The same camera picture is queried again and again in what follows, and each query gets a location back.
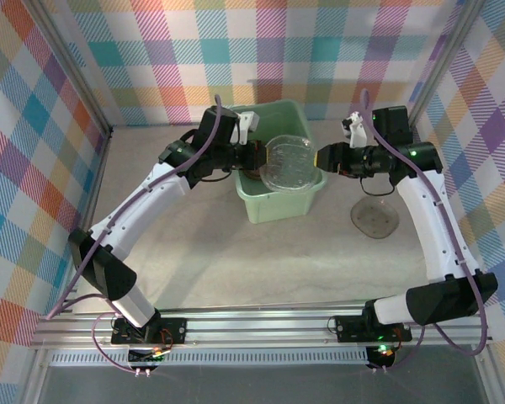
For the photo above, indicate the clear plastic plate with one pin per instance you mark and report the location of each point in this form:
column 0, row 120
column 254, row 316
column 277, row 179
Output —
column 288, row 164

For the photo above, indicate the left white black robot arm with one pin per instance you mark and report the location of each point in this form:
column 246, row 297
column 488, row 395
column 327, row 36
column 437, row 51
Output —
column 143, row 202

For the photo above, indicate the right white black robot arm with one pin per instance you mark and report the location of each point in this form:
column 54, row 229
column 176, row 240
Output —
column 433, row 227

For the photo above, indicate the green plastic bin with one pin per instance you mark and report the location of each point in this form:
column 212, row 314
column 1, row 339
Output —
column 278, row 210

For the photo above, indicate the smoky grey plastic plate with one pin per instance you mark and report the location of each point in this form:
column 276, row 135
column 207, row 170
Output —
column 374, row 219

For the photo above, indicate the controller circuit board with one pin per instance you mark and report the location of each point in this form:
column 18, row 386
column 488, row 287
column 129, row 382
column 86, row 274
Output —
column 383, row 354
column 147, row 357

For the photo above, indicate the aluminium frame post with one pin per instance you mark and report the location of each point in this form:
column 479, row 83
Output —
column 442, row 63
column 76, row 71

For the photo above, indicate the aluminium floor rail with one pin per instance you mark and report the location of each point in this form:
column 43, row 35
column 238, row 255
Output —
column 102, row 157

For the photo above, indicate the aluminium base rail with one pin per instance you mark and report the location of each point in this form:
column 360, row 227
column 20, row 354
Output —
column 256, row 328

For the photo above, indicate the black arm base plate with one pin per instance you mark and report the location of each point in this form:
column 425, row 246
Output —
column 349, row 328
column 172, row 328

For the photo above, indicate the aluminium frame leg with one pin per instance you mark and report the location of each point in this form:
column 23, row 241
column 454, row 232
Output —
column 490, row 379
column 33, row 379

